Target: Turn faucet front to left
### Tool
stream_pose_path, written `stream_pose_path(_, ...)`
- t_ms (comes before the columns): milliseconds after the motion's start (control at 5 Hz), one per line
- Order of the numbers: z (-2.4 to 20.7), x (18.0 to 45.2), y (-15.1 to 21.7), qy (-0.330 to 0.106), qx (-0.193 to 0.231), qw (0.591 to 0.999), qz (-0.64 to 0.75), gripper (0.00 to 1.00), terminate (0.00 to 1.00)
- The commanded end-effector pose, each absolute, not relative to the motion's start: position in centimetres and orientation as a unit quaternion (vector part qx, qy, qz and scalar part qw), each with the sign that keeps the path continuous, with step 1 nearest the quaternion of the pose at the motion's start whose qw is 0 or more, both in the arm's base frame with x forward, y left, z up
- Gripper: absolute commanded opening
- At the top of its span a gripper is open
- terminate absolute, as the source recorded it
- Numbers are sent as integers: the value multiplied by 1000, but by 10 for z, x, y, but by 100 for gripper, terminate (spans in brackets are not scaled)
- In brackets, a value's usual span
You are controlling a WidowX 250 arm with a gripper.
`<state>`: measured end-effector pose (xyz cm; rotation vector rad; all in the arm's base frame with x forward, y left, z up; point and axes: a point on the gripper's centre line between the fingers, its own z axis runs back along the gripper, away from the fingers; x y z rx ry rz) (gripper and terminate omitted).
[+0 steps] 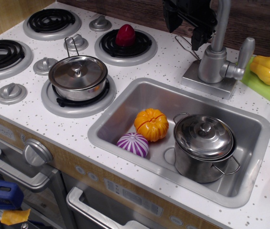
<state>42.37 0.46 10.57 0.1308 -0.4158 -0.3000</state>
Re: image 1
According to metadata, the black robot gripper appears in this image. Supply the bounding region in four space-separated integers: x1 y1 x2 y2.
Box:
162 0 217 51

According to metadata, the silver toy faucet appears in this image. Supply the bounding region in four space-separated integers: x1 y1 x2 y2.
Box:
181 0 255 99

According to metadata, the red toy egg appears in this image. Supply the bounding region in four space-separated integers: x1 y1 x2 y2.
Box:
115 24 136 47

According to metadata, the back right stove burner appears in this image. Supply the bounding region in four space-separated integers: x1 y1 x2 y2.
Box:
94 29 158 67

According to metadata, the stove burner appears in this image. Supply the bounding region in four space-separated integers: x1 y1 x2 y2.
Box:
0 40 33 80
23 9 82 41
41 76 116 118
94 29 158 67

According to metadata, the grey stove knob back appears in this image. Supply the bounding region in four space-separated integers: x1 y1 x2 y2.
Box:
89 15 112 32

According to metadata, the grey stove knob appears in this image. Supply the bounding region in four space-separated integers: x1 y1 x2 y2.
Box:
33 57 58 76
0 83 28 105
89 15 112 32
64 34 88 52

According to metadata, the yellow toy bell pepper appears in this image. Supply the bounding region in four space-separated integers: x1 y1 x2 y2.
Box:
249 55 270 86

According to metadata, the orange toy pumpkin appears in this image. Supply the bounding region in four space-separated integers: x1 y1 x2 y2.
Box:
134 108 169 142

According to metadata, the grey stove knob middle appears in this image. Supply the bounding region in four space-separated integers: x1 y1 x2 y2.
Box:
64 34 88 52

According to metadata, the green cutting board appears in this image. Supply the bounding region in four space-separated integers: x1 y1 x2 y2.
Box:
241 56 270 101

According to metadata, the large steel pot lid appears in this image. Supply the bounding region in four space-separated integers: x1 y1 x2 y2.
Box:
173 113 235 160

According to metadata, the steel sink basin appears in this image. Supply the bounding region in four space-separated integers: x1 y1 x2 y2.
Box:
88 78 270 208

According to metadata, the small steel pan lid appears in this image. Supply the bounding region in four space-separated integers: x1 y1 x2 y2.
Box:
48 56 108 91

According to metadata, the small steel pan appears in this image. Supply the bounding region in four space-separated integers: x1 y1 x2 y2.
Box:
48 37 108 102

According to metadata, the purple white toy onion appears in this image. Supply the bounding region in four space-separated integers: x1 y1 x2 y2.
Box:
116 133 149 157

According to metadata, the back left stove burner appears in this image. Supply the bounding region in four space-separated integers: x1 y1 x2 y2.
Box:
23 9 82 41

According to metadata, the large steel pot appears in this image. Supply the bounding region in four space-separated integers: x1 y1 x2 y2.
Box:
172 112 241 184

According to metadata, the grey stove knob left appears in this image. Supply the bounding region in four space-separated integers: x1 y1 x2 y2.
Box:
33 57 58 76

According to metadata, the front stove burner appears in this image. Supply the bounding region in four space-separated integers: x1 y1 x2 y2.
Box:
41 76 116 118

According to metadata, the grey stove knob front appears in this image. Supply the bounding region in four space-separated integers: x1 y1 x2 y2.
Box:
0 83 28 105

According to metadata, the far left stove burner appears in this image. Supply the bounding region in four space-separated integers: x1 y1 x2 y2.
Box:
0 40 33 80

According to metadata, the grey oven dial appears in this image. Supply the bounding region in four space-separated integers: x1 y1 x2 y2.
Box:
22 138 53 167

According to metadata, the blue clamp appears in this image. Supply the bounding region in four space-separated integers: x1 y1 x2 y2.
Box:
0 180 24 210

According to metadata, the yellow tape piece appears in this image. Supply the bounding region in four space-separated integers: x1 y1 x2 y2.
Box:
0 209 31 226

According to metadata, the wire utensil handle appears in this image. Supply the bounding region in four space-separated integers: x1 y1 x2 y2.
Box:
175 35 200 60

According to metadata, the silver dishwasher door handle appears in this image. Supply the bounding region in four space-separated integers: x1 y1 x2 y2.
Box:
66 187 148 229

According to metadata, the silver oven door handle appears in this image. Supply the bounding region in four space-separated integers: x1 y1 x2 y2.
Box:
0 153 62 193

